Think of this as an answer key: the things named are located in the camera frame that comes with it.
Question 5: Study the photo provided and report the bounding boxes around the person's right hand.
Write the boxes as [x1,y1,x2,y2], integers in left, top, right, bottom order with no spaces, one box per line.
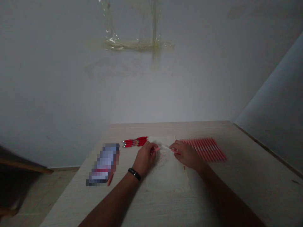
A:
[169,140,207,172]

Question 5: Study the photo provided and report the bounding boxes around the person's left hand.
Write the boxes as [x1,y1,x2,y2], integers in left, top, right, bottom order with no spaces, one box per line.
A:
[128,141,160,178]

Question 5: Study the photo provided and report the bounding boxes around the bunch of red pens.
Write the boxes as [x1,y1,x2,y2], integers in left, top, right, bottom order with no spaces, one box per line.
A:
[121,136,149,148]

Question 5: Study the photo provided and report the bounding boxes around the white paper sheet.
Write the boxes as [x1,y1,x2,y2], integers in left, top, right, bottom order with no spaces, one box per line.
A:
[141,135,193,193]

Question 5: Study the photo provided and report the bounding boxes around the row of pink pen barrels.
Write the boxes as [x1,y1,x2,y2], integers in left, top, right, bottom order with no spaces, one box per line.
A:
[179,137,228,163]

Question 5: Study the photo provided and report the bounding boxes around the long pen carton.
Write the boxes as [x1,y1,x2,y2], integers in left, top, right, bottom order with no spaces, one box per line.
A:
[86,143,121,188]

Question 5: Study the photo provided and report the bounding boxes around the clear tape strips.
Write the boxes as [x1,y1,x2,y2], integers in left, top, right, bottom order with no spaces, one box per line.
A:
[98,0,176,70]

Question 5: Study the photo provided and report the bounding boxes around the dark wooden furniture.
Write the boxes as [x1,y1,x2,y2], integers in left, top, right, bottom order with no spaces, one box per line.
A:
[0,143,54,218]

